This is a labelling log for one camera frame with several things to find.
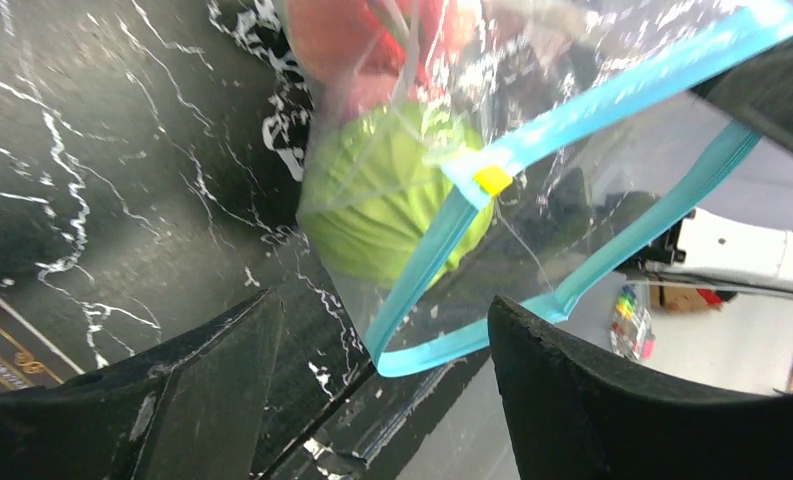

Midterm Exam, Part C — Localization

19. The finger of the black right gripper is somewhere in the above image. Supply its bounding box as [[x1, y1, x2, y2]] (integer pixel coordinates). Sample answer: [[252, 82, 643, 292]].
[[691, 39, 793, 154]]

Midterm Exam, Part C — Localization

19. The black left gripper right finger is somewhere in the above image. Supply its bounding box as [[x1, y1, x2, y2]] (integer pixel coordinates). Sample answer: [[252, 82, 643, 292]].
[[487, 296, 793, 479]]

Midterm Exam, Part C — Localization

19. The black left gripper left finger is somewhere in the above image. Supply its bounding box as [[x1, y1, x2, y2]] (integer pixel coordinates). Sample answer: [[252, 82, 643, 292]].
[[0, 290, 284, 479]]

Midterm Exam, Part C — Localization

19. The clear zip top bag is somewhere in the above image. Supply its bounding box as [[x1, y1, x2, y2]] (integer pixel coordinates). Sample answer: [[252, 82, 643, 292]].
[[299, 1, 793, 377]]

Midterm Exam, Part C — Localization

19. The green toy cabbage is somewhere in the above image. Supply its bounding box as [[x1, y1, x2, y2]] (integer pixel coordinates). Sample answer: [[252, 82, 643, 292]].
[[297, 101, 484, 288]]

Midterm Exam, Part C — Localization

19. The toy watermelon slice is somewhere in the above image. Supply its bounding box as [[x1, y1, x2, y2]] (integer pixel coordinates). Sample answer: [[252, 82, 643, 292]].
[[282, 0, 482, 98]]

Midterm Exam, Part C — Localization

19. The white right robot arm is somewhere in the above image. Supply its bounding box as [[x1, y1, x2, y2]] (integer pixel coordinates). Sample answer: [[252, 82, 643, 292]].
[[618, 38, 793, 297]]

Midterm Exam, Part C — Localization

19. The three days to see book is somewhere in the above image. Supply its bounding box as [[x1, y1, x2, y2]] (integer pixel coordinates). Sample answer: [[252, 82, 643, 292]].
[[0, 298, 83, 393]]

